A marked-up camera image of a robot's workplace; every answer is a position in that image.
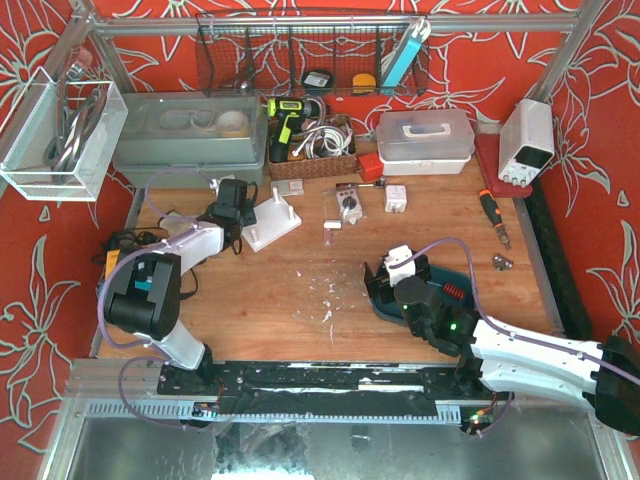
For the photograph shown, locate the white cables in basket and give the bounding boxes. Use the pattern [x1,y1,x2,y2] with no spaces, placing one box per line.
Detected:
[294,124,354,159]

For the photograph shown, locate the white wall plug adapter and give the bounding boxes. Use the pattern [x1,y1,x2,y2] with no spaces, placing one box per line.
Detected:
[384,184,408,213]

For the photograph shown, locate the bagged round dial part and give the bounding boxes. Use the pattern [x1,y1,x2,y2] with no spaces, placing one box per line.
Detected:
[330,182,364,225]

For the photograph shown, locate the red book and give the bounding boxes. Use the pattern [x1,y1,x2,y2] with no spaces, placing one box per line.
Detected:
[475,133,533,199]

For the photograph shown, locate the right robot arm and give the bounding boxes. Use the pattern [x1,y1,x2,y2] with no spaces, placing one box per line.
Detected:
[364,256,639,435]

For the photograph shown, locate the blue white power strip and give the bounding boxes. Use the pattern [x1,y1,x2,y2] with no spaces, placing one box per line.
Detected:
[380,17,432,95]

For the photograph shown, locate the beige work glove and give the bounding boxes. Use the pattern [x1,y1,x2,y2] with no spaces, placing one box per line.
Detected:
[158,211,196,237]

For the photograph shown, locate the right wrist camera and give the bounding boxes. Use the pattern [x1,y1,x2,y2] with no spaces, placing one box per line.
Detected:
[383,245,416,288]

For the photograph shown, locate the teal plastic tray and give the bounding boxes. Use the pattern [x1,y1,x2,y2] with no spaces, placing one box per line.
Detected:
[369,265,475,326]

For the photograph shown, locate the white peg board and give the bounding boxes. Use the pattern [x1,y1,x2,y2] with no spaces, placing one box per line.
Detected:
[242,190,302,252]

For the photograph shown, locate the white toolbox with handle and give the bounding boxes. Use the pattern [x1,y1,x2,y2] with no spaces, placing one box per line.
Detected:
[376,109,475,177]

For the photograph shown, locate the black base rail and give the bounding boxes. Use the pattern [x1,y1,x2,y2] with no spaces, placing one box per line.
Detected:
[157,361,507,419]

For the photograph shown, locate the woven basket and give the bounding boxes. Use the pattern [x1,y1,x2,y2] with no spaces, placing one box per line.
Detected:
[265,134,358,180]

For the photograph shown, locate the clear acrylic hanging box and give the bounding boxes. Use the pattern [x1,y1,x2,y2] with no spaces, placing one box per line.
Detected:
[1,68,128,202]

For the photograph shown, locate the yellow tape measure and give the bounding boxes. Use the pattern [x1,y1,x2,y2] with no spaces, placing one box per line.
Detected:
[352,73,377,96]

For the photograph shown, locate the small clear labelled box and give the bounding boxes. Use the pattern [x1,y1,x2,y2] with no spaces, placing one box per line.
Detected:
[271,179,304,197]

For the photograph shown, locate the yellow green cordless drill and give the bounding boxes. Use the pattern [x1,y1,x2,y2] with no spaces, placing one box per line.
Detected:
[266,97,324,164]

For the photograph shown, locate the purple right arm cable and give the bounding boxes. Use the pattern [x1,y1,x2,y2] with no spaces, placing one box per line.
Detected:
[399,236,640,436]

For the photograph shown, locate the orange device box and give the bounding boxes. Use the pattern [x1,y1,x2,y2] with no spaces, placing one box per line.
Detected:
[105,249,121,278]

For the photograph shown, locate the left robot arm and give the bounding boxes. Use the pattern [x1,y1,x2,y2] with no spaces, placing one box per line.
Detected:
[97,178,258,372]

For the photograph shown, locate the white power supply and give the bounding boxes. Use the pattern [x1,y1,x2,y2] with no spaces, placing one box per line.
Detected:
[497,99,555,188]

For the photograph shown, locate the grey plastic storage box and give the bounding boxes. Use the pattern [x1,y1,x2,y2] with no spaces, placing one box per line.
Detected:
[112,92,268,188]

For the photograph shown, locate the orange handled screwdriver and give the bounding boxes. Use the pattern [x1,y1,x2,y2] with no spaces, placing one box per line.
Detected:
[478,189,511,250]

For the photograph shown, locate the black wire shelf basket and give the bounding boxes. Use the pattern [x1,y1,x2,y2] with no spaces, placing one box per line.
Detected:
[195,8,429,96]

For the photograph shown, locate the small metal bracket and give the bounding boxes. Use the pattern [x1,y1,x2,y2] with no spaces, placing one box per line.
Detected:
[492,253,514,271]

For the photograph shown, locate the red small box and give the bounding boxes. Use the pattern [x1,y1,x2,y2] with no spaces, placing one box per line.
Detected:
[357,152,383,183]

